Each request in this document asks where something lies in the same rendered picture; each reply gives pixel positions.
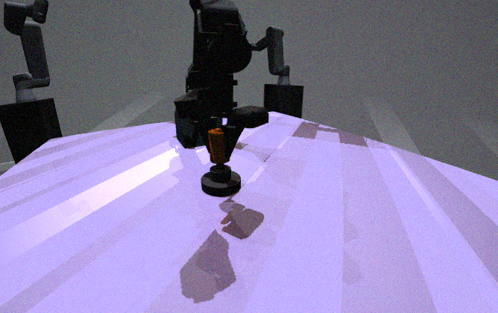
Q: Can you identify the orange cylinder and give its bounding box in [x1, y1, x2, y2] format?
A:
[209, 128, 230, 164]

